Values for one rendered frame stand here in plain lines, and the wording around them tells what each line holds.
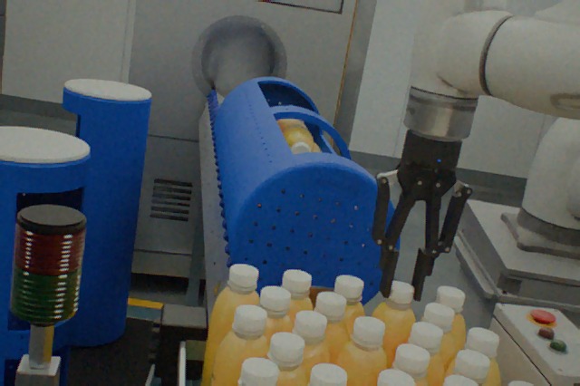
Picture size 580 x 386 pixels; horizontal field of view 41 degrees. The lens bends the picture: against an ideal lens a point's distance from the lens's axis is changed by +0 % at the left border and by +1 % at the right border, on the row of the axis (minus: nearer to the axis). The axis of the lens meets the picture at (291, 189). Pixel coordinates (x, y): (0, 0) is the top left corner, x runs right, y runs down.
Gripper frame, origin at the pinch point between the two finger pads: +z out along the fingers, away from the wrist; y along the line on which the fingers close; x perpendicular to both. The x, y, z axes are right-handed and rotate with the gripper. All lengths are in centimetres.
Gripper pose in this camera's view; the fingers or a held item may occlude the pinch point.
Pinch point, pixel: (403, 274)
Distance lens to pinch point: 111.2
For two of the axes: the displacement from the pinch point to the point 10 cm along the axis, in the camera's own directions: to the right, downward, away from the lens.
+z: -1.6, 9.5, 2.7
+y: -9.8, -1.2, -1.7
